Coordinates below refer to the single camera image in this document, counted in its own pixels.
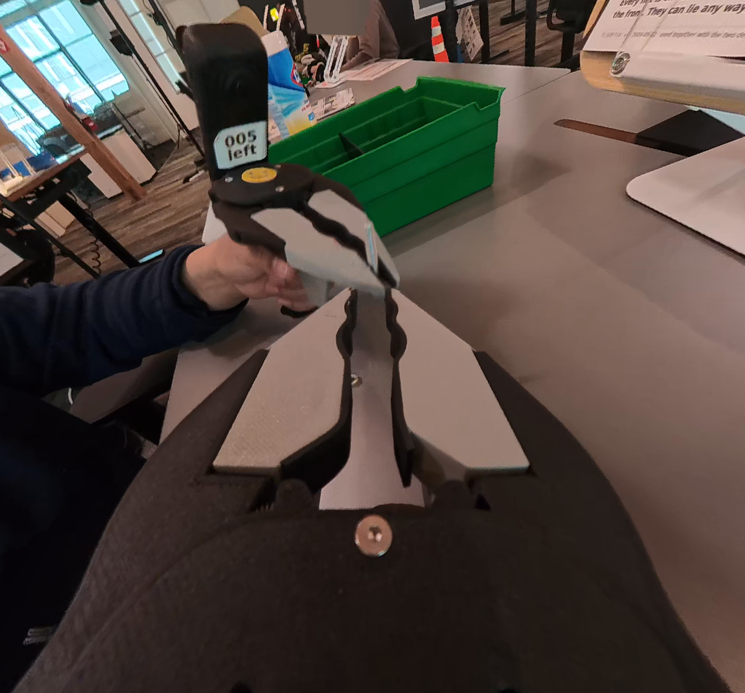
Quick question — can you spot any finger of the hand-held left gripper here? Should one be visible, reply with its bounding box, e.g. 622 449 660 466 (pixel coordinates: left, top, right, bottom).
251 207 390 299
303 188 401 291

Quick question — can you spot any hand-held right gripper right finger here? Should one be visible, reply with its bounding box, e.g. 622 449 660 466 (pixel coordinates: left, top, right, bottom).
385 289 530 497

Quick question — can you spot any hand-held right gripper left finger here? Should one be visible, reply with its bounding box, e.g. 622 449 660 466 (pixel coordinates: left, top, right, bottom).
212 289 357 494

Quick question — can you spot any green plastic bin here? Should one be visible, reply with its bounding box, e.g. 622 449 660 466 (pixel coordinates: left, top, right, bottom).
268 77 506 238

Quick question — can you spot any person's left forearm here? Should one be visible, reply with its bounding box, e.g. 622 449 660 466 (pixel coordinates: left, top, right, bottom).
0 245 234 397

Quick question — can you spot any person's left hand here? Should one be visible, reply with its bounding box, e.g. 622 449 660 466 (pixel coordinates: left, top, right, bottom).
185 236 318 312

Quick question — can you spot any wipes canister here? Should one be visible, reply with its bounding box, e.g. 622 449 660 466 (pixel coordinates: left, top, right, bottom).
260 32 318 138

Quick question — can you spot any black light stand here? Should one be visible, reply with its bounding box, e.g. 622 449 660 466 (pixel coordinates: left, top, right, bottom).
81 0 206 177

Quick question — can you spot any printed booklet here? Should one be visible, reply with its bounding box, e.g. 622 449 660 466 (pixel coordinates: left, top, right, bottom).
308 88 356 121

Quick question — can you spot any white phone stand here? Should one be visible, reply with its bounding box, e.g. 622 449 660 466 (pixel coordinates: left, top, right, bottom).
323 35 350 84

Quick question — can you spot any white cabinet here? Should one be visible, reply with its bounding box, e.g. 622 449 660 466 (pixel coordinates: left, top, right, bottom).
81 128 158 197

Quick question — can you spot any red and white paper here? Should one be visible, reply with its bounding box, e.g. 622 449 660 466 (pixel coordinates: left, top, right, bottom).
343 60 412 80

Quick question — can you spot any wooden display board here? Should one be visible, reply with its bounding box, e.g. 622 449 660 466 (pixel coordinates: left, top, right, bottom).
580 0 745 114

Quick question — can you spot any black and red office chair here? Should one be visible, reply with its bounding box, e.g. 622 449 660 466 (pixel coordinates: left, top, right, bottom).
546 0 596 37

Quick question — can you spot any black flat plate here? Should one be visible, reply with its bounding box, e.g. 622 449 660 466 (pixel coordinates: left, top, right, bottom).
634 108 743 157

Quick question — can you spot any printed instruction sheet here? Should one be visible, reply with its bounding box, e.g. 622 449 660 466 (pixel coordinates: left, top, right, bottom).
599 0 745 57

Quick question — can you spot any wooden post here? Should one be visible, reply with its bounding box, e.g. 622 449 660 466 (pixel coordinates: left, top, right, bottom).
0 24 146 201

